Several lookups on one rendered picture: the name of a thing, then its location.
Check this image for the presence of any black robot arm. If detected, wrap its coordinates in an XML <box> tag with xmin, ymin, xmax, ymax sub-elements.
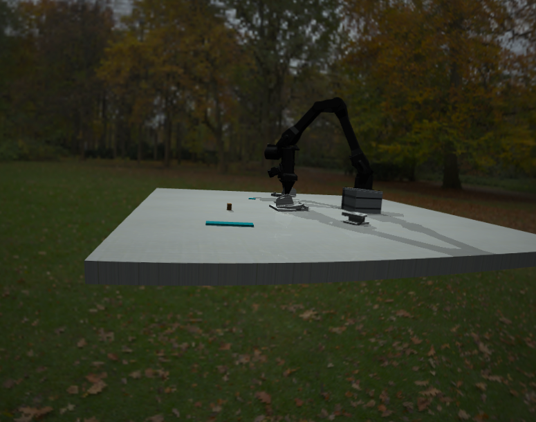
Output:
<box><xmin>264</xmin><ymin>97</ymin><xmax>373</xmax><ymax>190</ymax></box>

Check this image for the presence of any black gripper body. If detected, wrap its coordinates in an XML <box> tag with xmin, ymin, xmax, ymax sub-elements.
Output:
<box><xmin>277</xmin><ymin>160</ymin><xmax>297</xmax><ymax>181</ymax></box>

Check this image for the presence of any teal flat bar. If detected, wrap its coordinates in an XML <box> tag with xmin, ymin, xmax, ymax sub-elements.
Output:
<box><xmin>206</xmin><ymin>221</ymin><xmax>254</xmax><ymax>227</ymax></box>

